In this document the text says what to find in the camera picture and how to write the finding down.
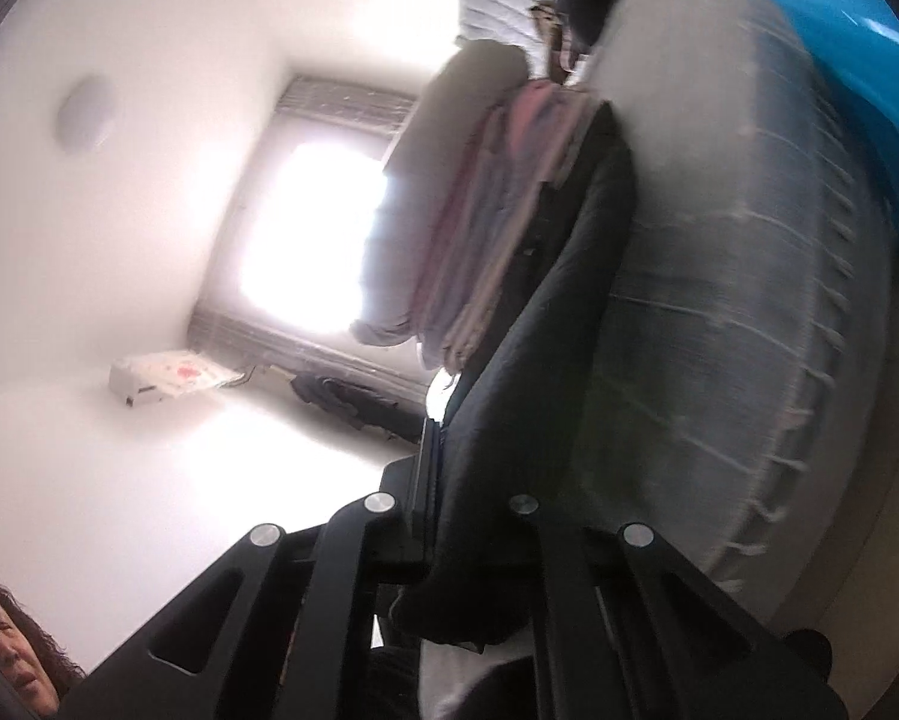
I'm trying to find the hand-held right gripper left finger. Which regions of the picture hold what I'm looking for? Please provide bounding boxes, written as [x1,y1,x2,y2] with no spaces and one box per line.
[59,418,443,720]

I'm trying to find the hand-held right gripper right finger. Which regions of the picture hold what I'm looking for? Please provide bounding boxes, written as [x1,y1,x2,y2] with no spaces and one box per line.
[507,493,849,720]

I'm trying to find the black garment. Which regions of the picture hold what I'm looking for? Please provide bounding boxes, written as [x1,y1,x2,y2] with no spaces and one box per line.
[396,101,638,653]

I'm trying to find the dark hanging clothes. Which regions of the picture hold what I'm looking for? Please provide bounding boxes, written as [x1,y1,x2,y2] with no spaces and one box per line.
[291,375,428,443]

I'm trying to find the bright window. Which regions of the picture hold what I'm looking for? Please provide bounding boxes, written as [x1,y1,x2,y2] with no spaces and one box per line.
[187,75,420,391]

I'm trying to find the grey checked bed sheet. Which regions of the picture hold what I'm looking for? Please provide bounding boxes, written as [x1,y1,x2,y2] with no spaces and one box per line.
[426,0,899,720]

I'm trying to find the person's head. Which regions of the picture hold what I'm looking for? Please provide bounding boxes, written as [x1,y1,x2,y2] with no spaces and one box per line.
[0,559,86,717]

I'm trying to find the patterned brown cloth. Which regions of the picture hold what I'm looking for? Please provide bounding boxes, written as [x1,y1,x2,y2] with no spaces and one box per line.
[530,1,593,87]

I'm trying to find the round ceiling lamp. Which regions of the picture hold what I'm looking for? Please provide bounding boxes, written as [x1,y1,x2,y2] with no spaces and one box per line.
[53,75,116,155]

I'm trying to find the blue plastic tub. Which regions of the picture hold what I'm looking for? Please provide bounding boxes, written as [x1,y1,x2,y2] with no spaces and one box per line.
[749,0,899,166]

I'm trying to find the white wall air conditioner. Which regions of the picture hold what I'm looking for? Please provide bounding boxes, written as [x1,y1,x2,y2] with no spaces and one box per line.
[108,349,248,407]

